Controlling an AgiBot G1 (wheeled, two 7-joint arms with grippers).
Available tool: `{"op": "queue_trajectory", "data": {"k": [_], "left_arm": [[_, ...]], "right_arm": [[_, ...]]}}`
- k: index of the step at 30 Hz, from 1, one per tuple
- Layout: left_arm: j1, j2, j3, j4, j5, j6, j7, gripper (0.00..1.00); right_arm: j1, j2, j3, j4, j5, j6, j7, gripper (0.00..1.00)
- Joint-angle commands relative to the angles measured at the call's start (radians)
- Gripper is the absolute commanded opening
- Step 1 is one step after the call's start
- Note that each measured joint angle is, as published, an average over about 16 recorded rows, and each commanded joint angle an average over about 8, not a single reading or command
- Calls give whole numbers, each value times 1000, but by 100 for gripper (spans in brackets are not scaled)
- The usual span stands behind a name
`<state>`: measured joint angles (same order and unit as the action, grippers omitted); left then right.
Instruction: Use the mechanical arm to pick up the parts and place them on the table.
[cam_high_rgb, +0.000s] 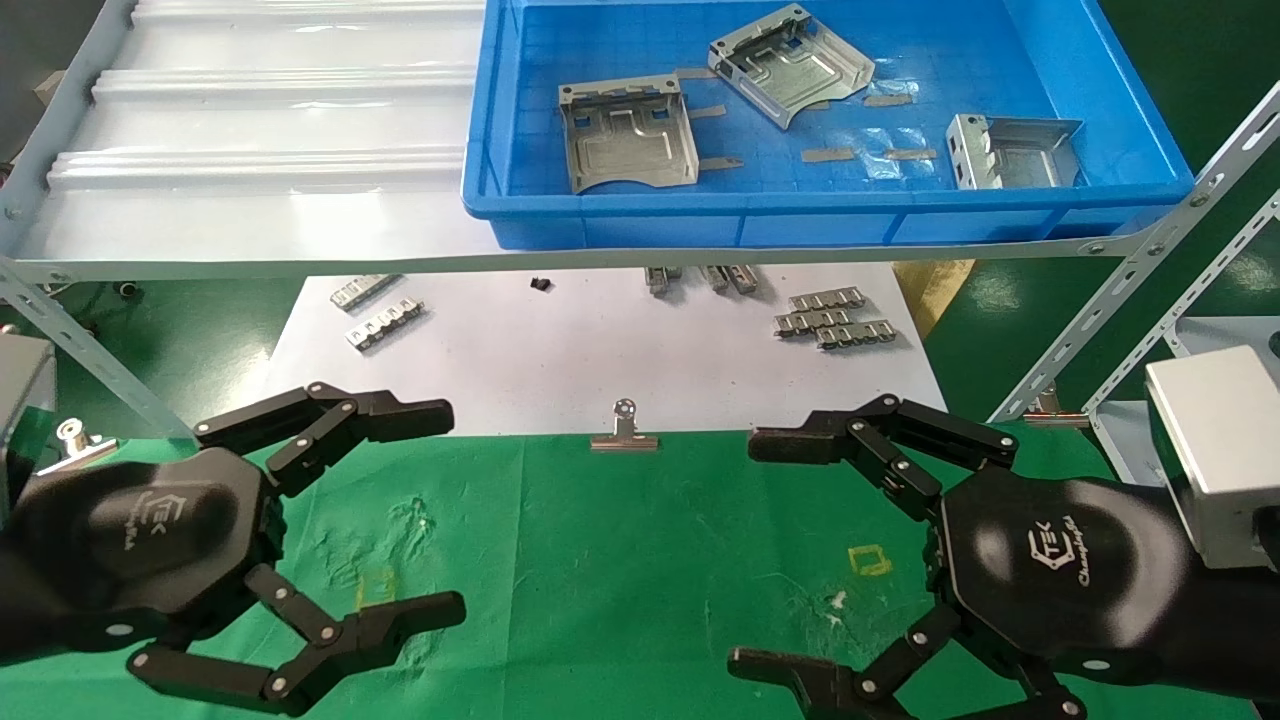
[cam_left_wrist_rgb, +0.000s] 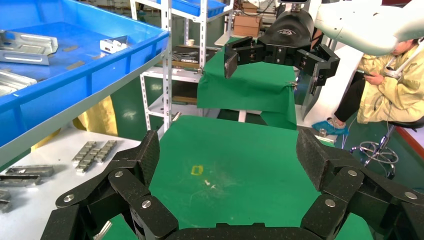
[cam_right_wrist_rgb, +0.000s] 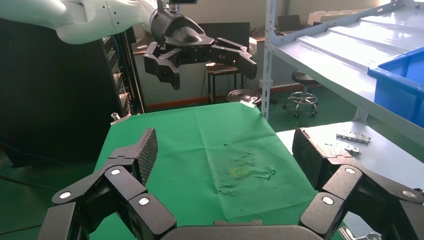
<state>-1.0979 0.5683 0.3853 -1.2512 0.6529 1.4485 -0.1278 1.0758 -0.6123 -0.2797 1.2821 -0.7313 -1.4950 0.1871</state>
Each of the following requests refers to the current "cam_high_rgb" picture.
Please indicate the notched metal strip part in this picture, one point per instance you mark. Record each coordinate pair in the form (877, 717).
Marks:
(828, 298)
(385, 325)
(713, 278)
(660, 280)
(365, 291)
(810, 322)
(743, 279)
(855, 335)

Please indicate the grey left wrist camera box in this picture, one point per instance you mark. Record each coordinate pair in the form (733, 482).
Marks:
(22, 400)

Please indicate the grey slotted steel shelf rack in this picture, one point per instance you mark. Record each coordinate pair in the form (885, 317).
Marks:
(300, 266)

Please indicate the grey tape strip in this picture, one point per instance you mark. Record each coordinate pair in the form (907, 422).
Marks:
(722, 163)
(698, 73)
(888, 99)
(828, 155)
(710, 111)
(912, 154)

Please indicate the white ribbed plastic sheet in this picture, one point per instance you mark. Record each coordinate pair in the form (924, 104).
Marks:
(260, 120)

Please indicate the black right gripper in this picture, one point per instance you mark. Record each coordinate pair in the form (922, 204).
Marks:
(1060, 570)

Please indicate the blue plastic parts bin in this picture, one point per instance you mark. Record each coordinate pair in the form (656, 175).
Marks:
(620, 220)

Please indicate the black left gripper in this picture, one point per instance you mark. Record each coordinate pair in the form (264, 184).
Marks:
(150, 530)

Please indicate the grey side shelf rack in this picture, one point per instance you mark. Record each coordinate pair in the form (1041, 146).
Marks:
(1120, 430)

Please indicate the yellow plastic sheet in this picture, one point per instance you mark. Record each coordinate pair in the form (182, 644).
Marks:
(935, 290)

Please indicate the small sheet metal bracket part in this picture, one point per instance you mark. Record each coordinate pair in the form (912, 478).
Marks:
(1020, 155)

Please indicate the green table cloth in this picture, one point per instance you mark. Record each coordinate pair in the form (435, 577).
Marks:
(620, 580)

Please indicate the flat sheet metal bracket part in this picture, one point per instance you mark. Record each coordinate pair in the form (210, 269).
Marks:
(625, 140)

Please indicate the white rectangular board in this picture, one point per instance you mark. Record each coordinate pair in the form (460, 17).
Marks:
(600, 350)

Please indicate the yellow square tape marker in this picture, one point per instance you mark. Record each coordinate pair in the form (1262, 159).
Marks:
(870, 561)

